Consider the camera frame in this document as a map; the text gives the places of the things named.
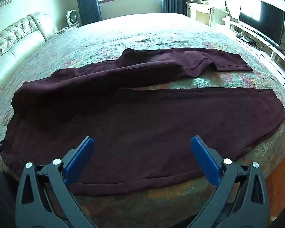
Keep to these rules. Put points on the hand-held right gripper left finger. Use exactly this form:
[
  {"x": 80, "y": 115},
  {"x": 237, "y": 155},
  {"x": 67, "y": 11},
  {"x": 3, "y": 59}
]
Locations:
[{"x": 82, "y": 155}]

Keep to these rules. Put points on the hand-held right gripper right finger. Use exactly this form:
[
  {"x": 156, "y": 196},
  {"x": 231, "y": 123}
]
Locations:
[{"x": 204, "y": 156}]

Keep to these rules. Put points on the maroon pants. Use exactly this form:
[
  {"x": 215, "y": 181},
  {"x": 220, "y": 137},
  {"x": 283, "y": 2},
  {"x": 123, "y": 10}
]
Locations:
[{"x": 142, "y": 123}]

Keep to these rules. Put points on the cream tufted headboard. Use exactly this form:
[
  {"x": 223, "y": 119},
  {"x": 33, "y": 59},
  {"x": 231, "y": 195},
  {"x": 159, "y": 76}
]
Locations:
[{"x": 14, "y": 40}]

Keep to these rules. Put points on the white television stand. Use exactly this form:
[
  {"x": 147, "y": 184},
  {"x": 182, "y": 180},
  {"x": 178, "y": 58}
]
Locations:
[{"x": 270, "y": 52}]

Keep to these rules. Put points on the black set-top box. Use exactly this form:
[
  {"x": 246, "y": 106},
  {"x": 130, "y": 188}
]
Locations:
[{"x": 246, "y": 40}]

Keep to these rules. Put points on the floral blanket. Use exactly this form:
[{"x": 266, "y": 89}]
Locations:
[{"x": 156, "y": 30}]

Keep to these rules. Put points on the white fan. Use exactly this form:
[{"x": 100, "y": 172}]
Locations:
[{"x": 73, "y": 17}]

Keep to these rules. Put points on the cream dresser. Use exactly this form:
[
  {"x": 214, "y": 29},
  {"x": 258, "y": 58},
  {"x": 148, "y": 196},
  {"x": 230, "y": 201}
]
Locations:
[{"x": 204, "y": 13}]

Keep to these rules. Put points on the black television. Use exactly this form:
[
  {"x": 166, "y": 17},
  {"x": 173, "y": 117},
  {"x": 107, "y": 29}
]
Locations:
[{"x": 261, "y": 21}]

